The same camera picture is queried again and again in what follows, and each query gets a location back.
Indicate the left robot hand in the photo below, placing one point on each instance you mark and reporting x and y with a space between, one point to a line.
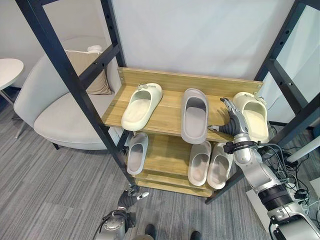
126 198

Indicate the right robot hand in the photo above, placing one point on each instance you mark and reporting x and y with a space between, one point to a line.
236 122

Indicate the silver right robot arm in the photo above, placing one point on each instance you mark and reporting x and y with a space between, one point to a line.
270 190

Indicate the cream slipper with bow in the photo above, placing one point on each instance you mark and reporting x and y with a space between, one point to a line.
142 106
256 117

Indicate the dark left robot foot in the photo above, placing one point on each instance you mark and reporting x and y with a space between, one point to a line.
150 231

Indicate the dark robot foot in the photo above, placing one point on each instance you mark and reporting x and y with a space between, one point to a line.
150 231
195 235

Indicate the grey slipper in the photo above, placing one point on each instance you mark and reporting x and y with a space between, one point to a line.
137 155
195 116

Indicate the beige slipper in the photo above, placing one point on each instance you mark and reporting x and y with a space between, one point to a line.
220 166
199 163

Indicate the wooden shelf board with backstop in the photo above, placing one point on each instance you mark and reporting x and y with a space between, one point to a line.
170 112

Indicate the white table leg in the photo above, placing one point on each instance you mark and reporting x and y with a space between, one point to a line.
302 150

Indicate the dark right robot foot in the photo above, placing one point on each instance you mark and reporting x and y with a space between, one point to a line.
195 235

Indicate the light grey armchair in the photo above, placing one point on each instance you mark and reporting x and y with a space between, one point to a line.
62 120

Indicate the beige cushion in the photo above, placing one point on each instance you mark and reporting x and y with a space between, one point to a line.
100 77

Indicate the white round side table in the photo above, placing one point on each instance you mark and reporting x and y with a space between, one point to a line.
8 71

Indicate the black metal shoe rack frame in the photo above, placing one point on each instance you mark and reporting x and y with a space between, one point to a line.
75 82

